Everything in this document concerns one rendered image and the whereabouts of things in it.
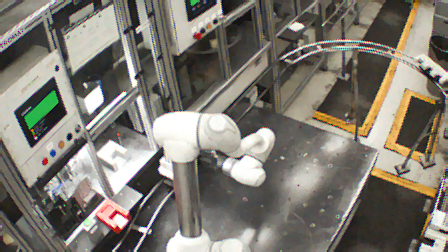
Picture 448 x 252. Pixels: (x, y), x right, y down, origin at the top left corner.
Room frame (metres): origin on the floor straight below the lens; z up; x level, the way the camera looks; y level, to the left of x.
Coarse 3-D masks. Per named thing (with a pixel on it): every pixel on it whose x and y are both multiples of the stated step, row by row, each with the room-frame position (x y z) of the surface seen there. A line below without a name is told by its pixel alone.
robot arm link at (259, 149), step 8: (264, 128) 1.61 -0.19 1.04; (248, 136) 1.44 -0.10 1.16; (256, 136) 1.46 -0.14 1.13; (264, 136) 1.54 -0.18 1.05; (272, 136) 1.56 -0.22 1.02; (240, 144) 1.23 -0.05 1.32; (248, 144) 1.37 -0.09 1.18; (256, 144) 1.43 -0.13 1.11; (264, 144) 1.49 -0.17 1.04; (272, 144) 1.54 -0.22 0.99; (224, 152) 1.21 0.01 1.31; (232, 152) 1.21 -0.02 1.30; (240, 152) 1.28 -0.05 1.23; (248, 152) 1.51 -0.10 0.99; (256, 152) 1.48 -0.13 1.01; (264, 152) 1.48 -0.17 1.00; (264, 160) 1.48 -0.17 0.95
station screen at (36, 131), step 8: (40, 96) 1.26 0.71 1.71; (32, 104) 1.22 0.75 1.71; (56, 104) 1.30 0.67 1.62; (24, 112) 1.18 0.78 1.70; (48, 112) 1.26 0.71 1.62; (56, 112) 1.29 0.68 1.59; (24, 120) 1.17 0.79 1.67; (40, 120) 1.22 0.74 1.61; (48, 120) 1.25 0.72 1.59; (56, 120) 1.28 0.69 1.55; (32, 128) 1.18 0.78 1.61; (40, 128) 1.21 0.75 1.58; (48, 128) 1.24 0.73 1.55; (32, 136) 1.17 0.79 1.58; (40, 136) 1.20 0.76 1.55
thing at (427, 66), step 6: (414, 60) 2.31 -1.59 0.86; (420, 60) 2.31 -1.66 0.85; (426, 60) 2.28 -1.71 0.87; (420, 66) 2.25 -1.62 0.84; (426, 66) 2.19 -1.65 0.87; (432, 66) 2.18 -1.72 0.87; (438, 66) 2.16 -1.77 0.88; (426, 72) 2.16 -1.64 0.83; (432, 72) 2.09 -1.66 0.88; (438, 72) 2.09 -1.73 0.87; (444, 72) 2.08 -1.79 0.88; (432, 78) 2.09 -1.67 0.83; (438, 78) 2.07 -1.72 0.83; (444, 78) 2.00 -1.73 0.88
